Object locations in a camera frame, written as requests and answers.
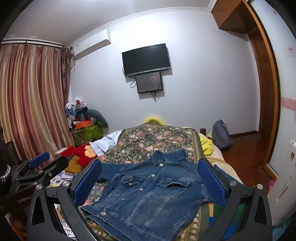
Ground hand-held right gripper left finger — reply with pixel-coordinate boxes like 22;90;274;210
26;159;102;241

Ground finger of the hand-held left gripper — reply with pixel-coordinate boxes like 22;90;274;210
35;155;69;186
16;152;50;176

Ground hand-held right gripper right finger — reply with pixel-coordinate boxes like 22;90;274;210
196;158;274;241

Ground blue denim jacket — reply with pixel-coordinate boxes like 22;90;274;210
80;149;243;240

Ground pile of clothes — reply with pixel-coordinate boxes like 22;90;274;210
65;96;90;124

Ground stack of papers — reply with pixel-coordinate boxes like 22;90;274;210
50;170;75;188

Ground red booklet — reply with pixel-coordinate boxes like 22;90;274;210
54;146;73;156

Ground wooden nightstand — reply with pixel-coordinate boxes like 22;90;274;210
64;155;82;175

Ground red plush toy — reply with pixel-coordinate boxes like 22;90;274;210
60;143;99;166

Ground colourful patchwork blanket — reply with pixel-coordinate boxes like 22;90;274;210
199;133;245;241

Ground yellow cloth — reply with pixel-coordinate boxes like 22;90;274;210
199;134;215;156

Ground white shirt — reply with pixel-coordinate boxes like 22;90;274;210
89;130;122;156

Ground grey backpack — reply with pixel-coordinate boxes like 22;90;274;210
211;119;234;151

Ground orange box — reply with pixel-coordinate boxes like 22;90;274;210
75;120;92;129

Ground striped pink curtain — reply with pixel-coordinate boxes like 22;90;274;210
0;43;75;168

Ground grey pillow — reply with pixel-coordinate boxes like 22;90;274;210
84;109;109;134

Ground floral bed cover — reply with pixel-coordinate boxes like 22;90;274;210
79;123;210;241

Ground white appliance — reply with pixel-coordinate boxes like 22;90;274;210
267;139;296;227

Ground yellow cushion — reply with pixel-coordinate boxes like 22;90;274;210
144;115;166;125

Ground small black monitor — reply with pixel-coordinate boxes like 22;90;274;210
135;72;164;94

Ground white air conditioner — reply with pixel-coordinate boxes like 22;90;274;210
70;29;111;61

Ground wooden overhead cabinet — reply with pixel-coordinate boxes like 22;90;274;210
211;0;260;35

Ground wooden door frame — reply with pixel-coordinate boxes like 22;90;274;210
242;0;282;179

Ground pink wall decoration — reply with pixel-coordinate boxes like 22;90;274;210
281;96;296;112

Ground curtain rail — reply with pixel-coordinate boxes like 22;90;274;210
1;38;65;49

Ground black wall television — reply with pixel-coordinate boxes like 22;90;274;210
122;43;172;77

